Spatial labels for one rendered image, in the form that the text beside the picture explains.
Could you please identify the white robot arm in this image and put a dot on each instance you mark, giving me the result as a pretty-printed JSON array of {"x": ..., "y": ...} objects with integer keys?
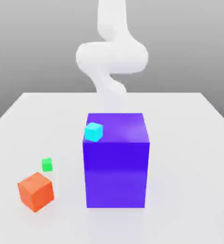
[{"x": 112, "y": 55}]

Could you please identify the small cyan cube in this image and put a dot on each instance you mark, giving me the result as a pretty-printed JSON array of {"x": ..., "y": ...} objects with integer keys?
[{"x": 93, "y": 132}]

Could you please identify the small green cube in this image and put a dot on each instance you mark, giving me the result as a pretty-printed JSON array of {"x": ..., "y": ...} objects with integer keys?
[{"x": 47, "y": 164}]

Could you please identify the small orange cube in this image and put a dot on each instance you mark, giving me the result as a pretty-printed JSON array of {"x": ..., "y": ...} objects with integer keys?
[{"x": 35, "y": 191}]

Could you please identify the large purple box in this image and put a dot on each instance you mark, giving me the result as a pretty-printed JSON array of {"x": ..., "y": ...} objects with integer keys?
[{"x": 115, "y": 171}]

